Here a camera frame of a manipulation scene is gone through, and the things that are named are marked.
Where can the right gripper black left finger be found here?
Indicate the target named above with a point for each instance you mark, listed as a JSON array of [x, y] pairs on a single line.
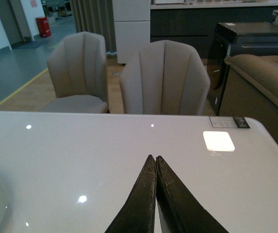
[[137, 215]]

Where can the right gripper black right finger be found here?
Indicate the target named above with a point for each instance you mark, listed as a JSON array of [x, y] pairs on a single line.
[[179, 210]]

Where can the table label sticker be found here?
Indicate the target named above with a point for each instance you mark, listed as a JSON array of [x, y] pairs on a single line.
[[229, 122]]

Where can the right beige dining chair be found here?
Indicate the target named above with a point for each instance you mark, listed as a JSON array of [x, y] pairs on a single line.
[[164, 78]]

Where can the beige dining chair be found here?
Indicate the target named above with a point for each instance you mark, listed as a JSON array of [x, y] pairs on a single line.
[[164, 78], [78, 70]]

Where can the brown sofa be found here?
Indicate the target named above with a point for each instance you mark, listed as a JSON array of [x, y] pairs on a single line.
[[252, 91]]

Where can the left beige dining chair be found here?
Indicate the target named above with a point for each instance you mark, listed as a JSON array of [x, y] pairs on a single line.
[[78, 70]]

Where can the black washing machine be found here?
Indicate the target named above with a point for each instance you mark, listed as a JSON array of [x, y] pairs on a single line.
[[233, 44]]

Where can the dark kitchen counter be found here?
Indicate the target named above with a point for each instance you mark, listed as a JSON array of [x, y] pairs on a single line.
[[194, 21]]

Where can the white cabinet column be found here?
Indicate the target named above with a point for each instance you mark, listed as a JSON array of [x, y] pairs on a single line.
[[131, 26]]

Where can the grey curtain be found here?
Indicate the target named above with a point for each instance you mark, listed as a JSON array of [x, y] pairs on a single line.
[[95, 16]]

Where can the red box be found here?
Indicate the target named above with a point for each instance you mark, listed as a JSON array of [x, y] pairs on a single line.
[[43, 26]]

